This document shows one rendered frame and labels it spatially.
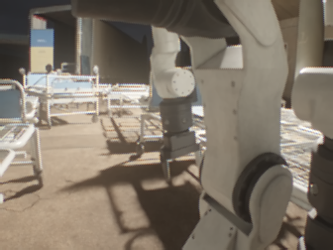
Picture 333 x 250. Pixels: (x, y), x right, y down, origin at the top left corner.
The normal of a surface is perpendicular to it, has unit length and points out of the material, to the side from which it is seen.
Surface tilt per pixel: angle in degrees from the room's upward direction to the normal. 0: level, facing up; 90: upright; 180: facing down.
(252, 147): 90
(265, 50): 90
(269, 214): 90
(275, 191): 90
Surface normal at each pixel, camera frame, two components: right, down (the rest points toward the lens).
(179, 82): 0.41, 0.20
